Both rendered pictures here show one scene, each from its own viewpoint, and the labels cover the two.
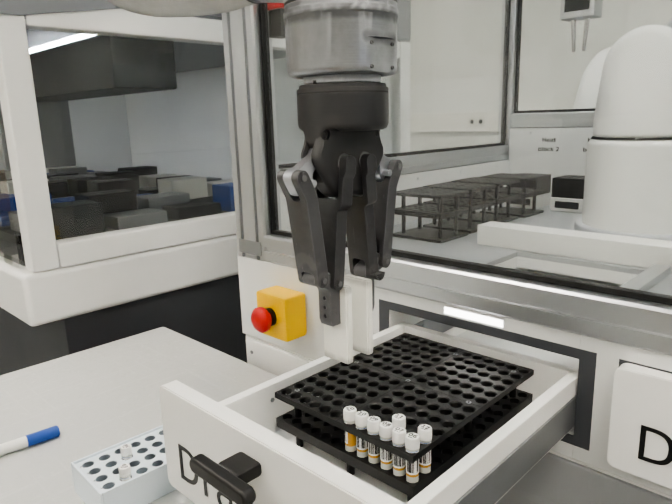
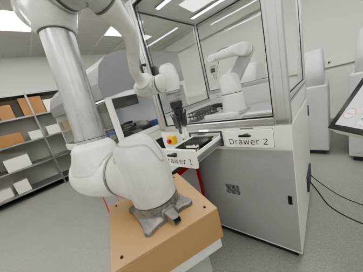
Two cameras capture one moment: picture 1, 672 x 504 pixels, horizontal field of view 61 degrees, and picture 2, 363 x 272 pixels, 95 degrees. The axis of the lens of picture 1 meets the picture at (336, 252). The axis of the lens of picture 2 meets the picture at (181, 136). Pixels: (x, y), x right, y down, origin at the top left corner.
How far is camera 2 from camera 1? 0.54 m
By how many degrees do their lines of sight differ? 1
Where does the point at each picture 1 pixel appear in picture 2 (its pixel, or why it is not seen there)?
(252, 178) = (160, 117)
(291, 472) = (180, 151)
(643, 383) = (227, 133)
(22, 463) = not seen: hidden behind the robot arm
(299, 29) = (168, 95)
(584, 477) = (224, 150)
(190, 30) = not seen: hidden behind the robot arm
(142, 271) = not seen: hidden behind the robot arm
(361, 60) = (177, 98)
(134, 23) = (129, 92)
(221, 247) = (155, 133)
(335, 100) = (175, 103)
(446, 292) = (198, 128)
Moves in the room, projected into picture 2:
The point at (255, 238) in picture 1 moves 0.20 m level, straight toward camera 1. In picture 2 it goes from (163, 128) to (166, 131)
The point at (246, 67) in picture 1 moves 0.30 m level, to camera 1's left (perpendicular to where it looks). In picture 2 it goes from (155, 97) to (121, 106)
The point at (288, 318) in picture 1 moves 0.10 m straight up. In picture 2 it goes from (173, 140) to (170, 129)
